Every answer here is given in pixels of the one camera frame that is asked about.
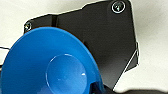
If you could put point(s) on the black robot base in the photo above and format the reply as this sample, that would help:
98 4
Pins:
106 36

